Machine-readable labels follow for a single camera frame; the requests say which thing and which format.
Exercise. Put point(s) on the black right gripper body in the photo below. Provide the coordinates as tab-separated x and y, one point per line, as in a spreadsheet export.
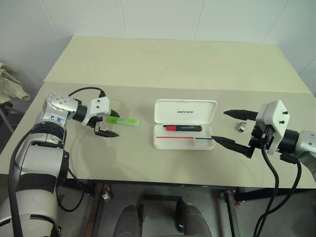
259	138

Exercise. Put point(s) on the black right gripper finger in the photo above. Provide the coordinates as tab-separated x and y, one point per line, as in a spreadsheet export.
240	114
229	144

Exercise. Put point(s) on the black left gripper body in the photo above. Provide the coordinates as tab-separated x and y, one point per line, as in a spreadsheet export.
97	125

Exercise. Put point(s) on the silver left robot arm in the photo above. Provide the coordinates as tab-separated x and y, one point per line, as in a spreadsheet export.
39	158

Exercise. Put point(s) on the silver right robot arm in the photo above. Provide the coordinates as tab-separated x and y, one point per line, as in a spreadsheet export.
306	143

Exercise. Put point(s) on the green marker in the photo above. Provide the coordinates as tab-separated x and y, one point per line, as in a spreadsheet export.
123	121

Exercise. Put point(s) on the white Unitree pencil case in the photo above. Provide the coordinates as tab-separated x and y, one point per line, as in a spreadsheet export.
185	111

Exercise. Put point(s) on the red capped black marker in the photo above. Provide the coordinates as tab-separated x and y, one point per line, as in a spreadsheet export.
172	128

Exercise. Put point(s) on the small grey white cap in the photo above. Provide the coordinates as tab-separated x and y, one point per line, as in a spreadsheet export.
242	126

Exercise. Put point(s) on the thin red and blue pen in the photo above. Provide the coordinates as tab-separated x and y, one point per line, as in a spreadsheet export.
172	137

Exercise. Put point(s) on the silver metal clamp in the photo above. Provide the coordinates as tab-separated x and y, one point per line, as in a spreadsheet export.
107	195

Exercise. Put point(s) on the rusty brown table leg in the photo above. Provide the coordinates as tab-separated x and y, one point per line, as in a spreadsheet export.
96	209

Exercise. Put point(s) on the dark rounded shape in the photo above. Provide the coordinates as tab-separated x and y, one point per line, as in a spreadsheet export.
130	222
197	222

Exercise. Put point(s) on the beige crumpled cloth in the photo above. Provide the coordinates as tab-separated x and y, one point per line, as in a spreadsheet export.
10	84

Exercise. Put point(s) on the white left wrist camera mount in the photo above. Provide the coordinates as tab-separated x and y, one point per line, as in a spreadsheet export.
98	105

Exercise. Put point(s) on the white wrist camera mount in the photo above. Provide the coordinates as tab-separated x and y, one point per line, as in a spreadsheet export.
276	116
98	105

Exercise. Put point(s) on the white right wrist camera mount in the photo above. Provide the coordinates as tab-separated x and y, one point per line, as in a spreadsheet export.
276	116

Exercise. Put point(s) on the black table frame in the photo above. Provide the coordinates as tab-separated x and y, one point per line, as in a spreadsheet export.
172	185

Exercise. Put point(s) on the grey metal frame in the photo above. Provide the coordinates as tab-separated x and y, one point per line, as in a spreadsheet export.
3	116

